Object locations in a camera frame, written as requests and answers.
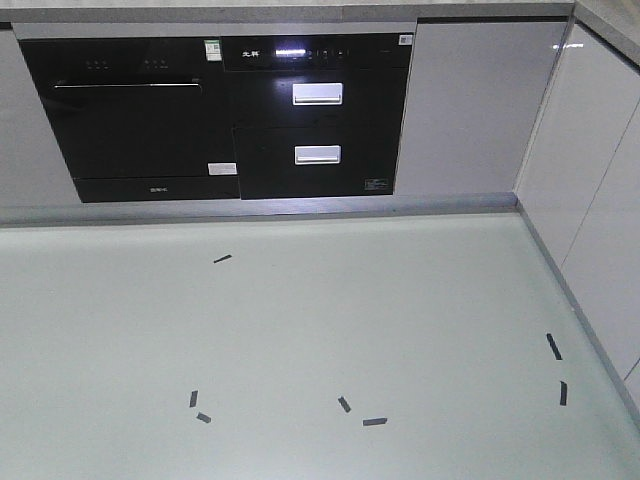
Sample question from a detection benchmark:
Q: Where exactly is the black built-in oven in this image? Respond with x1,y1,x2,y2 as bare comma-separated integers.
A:
19,37,240,203

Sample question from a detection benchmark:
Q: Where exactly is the black disinfection cabinet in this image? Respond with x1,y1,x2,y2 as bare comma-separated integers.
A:
221,32,414,199

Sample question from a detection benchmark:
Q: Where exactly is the lower silver drawer handle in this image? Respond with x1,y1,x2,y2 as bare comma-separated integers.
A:
294,145,342,165

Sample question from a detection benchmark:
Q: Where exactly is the grey cabinet door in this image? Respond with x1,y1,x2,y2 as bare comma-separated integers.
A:
395,21,566,195

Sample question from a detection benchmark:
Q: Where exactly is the silver drawer handle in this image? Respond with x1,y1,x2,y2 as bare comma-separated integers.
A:
292,83,343,106
294,145,342,165

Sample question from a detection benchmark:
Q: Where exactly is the upper silver drawer handle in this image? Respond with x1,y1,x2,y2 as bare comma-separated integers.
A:
292,83,343,106

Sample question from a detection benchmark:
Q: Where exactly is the white side cabinet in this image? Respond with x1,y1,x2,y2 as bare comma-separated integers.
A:
516,22,639,404

